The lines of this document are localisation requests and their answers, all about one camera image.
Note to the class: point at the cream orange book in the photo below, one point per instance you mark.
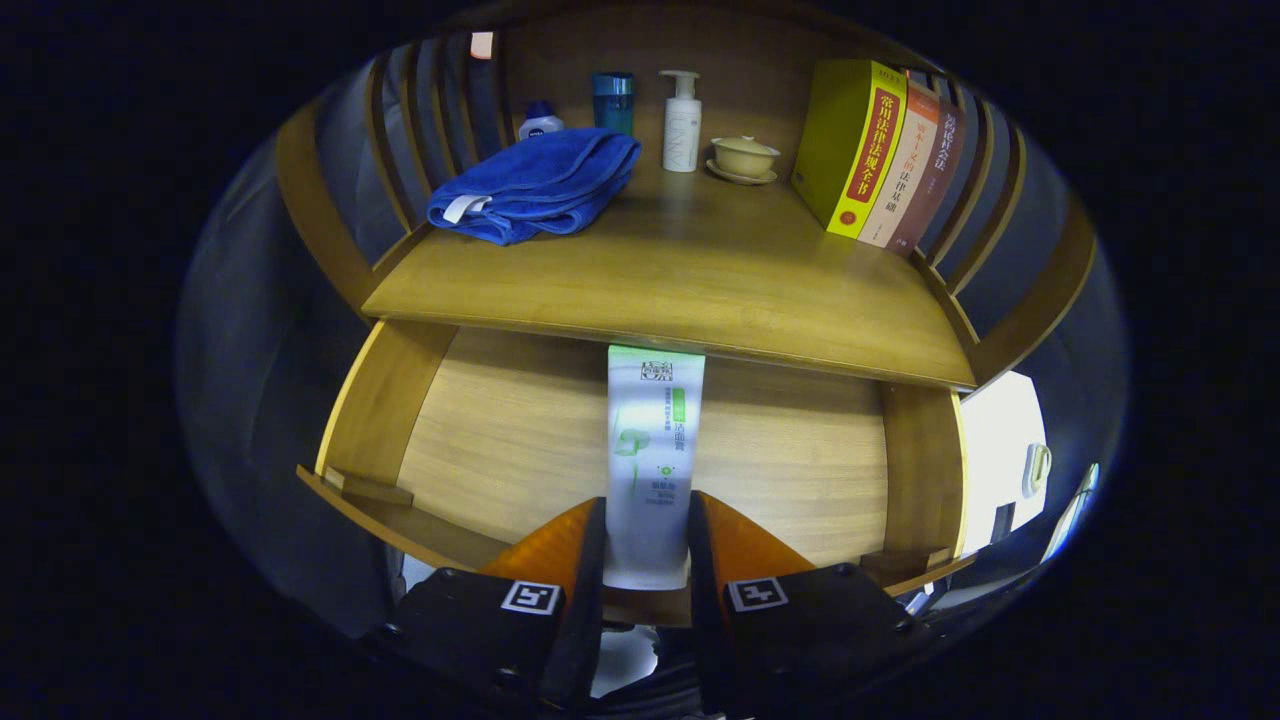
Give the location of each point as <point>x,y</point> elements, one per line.
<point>905,170</point>

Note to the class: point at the wooden drawer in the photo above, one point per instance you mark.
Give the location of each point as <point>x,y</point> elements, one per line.
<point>500,440</point>

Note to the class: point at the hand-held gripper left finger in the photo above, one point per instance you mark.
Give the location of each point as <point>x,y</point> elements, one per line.
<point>578,600</point>

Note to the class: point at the wooden countertop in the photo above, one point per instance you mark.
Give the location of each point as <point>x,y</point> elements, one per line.
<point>700,270</point>

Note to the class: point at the white pump bottle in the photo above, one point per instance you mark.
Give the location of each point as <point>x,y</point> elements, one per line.
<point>682,135</point>

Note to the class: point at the blue folded towel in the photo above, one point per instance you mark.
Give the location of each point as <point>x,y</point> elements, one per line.
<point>540,180</point>

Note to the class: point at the white green cleanser tube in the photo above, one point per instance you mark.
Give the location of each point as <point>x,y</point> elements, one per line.
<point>650,450</point>

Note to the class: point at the brown book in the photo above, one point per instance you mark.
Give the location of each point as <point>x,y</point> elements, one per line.
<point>940,170</point>

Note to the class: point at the beige lidded teacup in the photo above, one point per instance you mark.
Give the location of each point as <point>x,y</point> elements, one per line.
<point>742,158</point>

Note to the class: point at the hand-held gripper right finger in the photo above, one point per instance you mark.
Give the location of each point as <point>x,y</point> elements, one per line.
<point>708,600</point>

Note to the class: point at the yellow book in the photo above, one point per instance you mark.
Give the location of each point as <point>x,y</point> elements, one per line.
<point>840,140</point>

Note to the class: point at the white side cabinet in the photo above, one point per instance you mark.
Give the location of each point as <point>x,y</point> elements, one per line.
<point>990,450</point>

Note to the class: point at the black backdrop cloth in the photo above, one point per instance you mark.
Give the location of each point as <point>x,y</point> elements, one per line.
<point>250,350</point>

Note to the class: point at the small white blue-capped bottle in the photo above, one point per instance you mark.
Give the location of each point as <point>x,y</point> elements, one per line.
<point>540,125</point>

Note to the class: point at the teal bottle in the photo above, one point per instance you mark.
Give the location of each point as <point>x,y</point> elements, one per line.
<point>612,100</point>

